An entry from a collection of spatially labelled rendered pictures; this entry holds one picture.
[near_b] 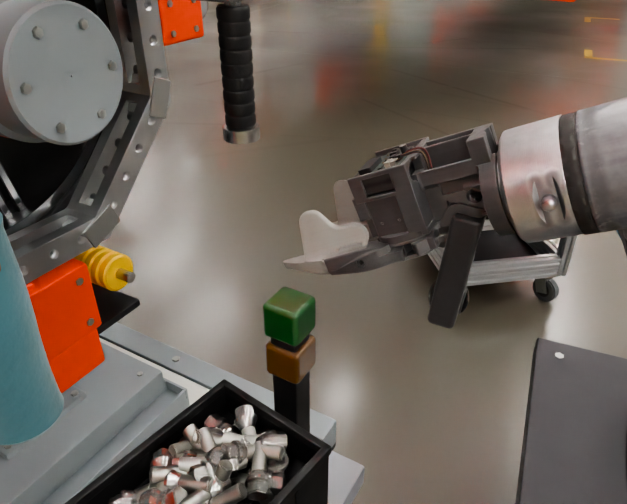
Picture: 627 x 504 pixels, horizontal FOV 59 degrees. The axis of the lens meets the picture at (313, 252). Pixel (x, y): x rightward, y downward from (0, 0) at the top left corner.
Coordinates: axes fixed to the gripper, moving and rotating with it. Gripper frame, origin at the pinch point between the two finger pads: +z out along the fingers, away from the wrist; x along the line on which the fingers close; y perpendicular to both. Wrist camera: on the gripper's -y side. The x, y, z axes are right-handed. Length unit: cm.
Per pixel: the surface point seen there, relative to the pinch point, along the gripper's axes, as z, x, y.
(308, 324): 0.8, 4.5, -5.5
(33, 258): 36.6, 4.7, 8.3
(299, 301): 0.6, 4.5, -2.9
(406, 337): 35, -72, -60
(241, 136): 9.4, -9.3, 12.0
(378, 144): 86, -207, -36
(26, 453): 63, 9, -22
